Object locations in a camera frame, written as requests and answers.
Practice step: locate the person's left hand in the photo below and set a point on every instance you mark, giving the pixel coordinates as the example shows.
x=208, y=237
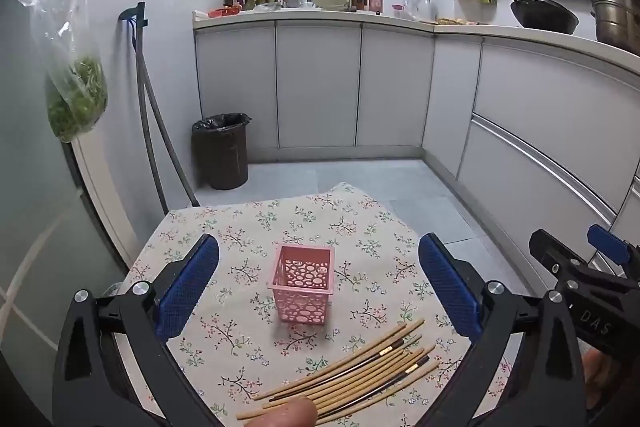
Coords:
x=287, y=414

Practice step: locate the glass sliding door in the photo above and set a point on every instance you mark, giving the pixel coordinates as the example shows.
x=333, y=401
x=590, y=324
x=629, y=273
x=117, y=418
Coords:
x=35, y=232

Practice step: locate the person's right hand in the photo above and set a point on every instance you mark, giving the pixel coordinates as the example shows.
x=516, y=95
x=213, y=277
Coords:
x=597, y=377

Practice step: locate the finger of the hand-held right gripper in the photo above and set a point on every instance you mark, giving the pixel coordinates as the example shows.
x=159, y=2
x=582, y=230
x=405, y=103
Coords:
x=607, y=243
x=550, y=252

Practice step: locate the clear glass jars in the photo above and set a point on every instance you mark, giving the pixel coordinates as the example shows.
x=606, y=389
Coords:
x=419, y=7

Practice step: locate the black wall hook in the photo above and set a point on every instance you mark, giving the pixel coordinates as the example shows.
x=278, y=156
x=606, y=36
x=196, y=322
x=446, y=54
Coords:
x=135, y=14

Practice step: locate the white kitchen base cabinets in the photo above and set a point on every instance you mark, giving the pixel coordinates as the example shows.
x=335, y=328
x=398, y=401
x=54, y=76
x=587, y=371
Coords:
x=320, y=87

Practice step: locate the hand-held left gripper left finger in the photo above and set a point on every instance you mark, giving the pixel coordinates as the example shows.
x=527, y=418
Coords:
x=192, y=277

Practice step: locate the bunch of bamboo chopsticks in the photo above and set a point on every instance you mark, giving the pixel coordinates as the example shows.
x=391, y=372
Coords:
x=350, y=374

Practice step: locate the black trash bin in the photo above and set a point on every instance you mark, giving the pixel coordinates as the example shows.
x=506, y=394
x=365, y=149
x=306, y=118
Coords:
x=222, y=152

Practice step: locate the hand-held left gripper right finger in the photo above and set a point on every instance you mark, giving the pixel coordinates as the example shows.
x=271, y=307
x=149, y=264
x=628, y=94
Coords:
x=445, y=279

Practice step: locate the grey mop poles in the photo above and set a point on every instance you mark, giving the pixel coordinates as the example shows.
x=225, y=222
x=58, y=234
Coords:
x=150, y=117

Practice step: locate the floral tablecloth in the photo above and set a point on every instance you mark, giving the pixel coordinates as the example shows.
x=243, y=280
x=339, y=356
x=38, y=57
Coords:
x=250, y=277

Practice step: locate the red dish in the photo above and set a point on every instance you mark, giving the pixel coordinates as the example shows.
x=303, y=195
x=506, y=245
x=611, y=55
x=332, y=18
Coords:
x=224, y=11

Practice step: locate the black wok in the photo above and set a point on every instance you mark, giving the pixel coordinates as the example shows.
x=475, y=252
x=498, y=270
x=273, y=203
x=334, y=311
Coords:
x=545, y=14

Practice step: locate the pink perforated plastic basket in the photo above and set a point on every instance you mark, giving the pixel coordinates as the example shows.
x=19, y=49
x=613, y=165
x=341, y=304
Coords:
x=302, y=292

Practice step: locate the plastic bag of greens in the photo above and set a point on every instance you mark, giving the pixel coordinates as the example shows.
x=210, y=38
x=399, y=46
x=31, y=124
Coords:
x=75, y=92

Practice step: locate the white kitchen countertop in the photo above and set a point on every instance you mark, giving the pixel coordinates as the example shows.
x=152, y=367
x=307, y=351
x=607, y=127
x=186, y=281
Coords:
x=400, y=21

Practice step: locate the stainless steel pot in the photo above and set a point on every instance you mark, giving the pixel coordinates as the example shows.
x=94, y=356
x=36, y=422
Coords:
x=615, y=14

